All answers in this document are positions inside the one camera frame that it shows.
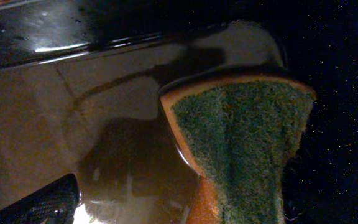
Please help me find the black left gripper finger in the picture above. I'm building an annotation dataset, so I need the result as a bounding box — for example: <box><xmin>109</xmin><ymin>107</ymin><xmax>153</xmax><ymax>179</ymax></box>
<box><xmin>0</xmin><ymin>174</ymin><xmax>80</xmax><ymax>224</ymax></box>

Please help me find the black water tub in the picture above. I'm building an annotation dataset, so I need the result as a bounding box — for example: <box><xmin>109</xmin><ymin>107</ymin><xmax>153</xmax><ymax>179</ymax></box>
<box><xmin>0</xmin><ymin>1</ymin><xmax>358</xmax><ymax>223</ymax></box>

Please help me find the yellow green sponge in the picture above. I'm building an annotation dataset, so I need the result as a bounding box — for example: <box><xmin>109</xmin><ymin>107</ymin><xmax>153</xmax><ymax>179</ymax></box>
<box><xmin>160</xmin><ymin>75</ymin><xmax>316</xmax><ymax>223</ymax></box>

